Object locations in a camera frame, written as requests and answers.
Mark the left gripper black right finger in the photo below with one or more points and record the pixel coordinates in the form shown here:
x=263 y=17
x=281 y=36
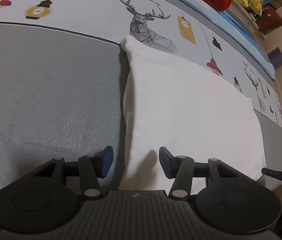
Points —
x=220 y=195

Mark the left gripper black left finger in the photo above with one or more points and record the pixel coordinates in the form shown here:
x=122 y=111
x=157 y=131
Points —
x=52 y=194

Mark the white long-sleeve shirt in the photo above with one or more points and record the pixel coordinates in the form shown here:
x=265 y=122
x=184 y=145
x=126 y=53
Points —
x=172 y=102

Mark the grey patterned duvet cover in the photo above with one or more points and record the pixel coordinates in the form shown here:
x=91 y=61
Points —
x=60 y=94

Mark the purple box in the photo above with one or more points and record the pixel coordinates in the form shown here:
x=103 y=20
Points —
x=275 y=57

